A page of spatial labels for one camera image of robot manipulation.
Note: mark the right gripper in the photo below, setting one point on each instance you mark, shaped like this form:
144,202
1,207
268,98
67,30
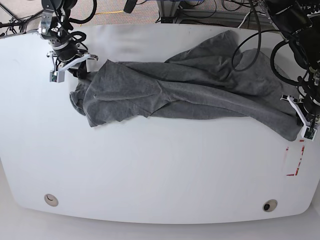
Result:
70,57

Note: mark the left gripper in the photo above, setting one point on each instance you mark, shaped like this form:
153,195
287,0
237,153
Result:
307,112

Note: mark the grey T-shirt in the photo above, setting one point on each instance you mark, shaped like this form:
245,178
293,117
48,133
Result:
208,81

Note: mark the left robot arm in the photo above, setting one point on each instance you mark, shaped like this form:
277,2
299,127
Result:
292,37

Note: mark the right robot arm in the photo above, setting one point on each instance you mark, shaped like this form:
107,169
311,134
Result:
56,23

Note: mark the red tape rectangle marking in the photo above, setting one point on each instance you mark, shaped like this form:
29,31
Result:
293,158

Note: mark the right table grommet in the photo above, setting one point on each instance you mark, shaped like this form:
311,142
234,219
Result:
270,205

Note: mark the table grommet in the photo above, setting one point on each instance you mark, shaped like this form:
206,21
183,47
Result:
270,205
51,200

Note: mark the left table grommet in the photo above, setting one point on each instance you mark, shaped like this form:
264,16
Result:
51,200

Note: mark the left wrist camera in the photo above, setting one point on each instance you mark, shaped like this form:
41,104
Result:
308,133

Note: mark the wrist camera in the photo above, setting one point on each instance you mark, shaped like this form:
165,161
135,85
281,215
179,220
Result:
57,76
308,133

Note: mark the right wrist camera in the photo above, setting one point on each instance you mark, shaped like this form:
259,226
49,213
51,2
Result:
57,76

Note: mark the aluminium table leg frame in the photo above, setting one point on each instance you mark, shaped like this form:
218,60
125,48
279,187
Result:
169,12

